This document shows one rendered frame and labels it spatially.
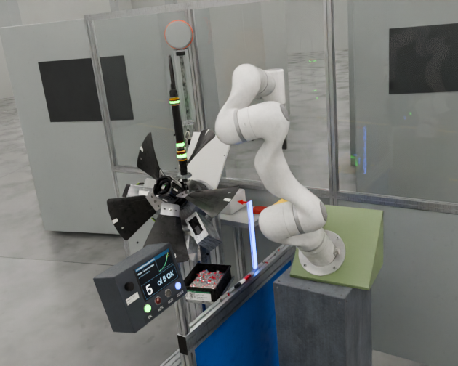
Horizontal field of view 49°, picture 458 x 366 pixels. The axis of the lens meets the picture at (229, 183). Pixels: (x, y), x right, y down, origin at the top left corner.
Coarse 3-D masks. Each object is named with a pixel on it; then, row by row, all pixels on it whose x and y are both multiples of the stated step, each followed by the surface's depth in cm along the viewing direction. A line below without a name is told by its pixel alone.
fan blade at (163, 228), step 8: (160, 216) 235; (168, 216) 237; (176, 216) 238; (160, 224) 234; (168, 224) 235; (176, 224) 236; (152, 232) 232; (160, 232) 232; (168, 232) 233; (176, 232) 234; (152, 240) 231; (160, 240) 231; (168, 240) 232; (176, 240) 233; (184, 240) 234; (176, 248) 231; (184, 248) 232; (184, 256) 230
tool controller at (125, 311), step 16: (128, 256) 168; (144, 256) 161; (160, 256) 165; (112, 272) 155; (128, 272) 154; (144, 272) 159; (160, 272) 164; (176, 272) 169; (112, 288) 152; (128, 288) 151; (160, 288) 163; (112, 304) 155; (128, 304) 152; (144, 304) 157; (160, 304) 162; (112, 320) 157; (128, 320) 153; (144, 320) 156
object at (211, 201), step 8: (192, 192) 236; (200, 192) 234; (208, 192) 233; (216, 192) 231; (224, 192) 229; (232, 192) 227; (192, 200) 228; (200, 200) 227; (208, 200) 226; (216, 200) 224; (224, 200) 223; (200, 208) 223; (208, 208) 221; (216, 208) 220
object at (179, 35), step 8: (176, 24) 279; (184, 24) 279; (168, 32) 280; (176, 32) 281; (184, 32) 281; (192, 32) 283; (168, 40) 282; (176, 40) 282; (184, 40) 282; (192, 40) 285; (176, 48) 284; (184, 48) 286
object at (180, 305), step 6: (180, 300) 181; (180, 306) 181; (186, 306) 184; (180, 312) 182; (186, 312) 184; (180, 318) 183; (186, 318) 185; (180, 324) 185; (186, 324) 185; (180, 330) 186; (186, 330) 185
